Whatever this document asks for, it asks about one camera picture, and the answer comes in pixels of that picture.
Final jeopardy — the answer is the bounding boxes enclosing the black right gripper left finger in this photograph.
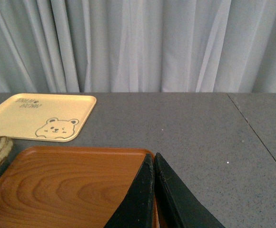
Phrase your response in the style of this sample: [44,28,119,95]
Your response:
[105,153,155,228]

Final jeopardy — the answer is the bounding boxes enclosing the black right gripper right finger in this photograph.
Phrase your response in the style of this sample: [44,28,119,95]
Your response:
[154,153,223,228]

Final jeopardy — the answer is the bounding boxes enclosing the brown wooden tray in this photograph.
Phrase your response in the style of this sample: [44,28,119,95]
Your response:
[0,146,153,228]

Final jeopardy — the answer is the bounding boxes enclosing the yellow bear tray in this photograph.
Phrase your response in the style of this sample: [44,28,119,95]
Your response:
[0,93,97,143]

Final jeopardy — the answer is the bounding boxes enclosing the grey curtain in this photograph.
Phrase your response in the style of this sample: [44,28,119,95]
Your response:
[0,0,276,93]

